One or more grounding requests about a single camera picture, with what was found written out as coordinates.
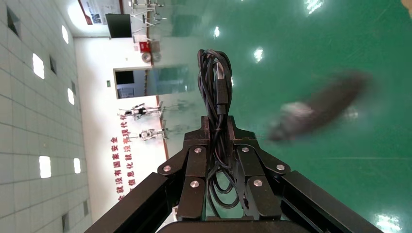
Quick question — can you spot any white red poster board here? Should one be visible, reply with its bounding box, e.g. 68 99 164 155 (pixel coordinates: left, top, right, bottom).
78 0 125 26

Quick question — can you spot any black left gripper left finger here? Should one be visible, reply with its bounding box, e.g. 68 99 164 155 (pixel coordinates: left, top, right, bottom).
157 116 212 222

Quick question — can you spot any black power adapter white label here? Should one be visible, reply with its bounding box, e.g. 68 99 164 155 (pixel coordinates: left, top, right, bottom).
268 71 372 143

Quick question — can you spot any glass door opening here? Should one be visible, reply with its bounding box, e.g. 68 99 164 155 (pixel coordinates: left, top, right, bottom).
113 65 198 100

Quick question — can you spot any black cable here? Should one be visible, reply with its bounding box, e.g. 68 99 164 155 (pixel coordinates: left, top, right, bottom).
197 49 245 219

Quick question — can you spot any grey metal tripod stand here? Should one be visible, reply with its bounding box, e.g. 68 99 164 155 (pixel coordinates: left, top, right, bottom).
128 0 169 36

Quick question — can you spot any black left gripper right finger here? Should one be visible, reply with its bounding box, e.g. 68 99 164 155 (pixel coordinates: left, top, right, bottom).
226 116 291 222

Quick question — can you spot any white robot on stand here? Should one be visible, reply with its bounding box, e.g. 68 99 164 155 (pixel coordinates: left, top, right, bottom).
128 127 170 142
117 101 165 121

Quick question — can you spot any black wall monitor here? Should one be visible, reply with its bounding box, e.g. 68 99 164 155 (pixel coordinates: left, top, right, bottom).
105 13 133 39

